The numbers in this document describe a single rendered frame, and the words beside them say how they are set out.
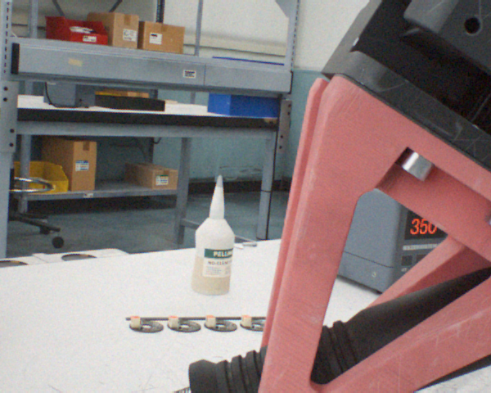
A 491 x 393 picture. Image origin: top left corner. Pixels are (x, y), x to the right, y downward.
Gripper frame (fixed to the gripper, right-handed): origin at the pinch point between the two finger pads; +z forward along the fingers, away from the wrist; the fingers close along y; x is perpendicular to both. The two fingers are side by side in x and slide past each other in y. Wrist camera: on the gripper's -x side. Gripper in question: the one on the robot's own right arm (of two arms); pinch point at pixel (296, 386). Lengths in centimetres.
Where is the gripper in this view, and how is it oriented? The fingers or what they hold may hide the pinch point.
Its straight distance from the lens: 19.7
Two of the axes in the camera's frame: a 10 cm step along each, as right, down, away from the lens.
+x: 8.4, 5.3, 0.6
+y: -0.2, 1.5, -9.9
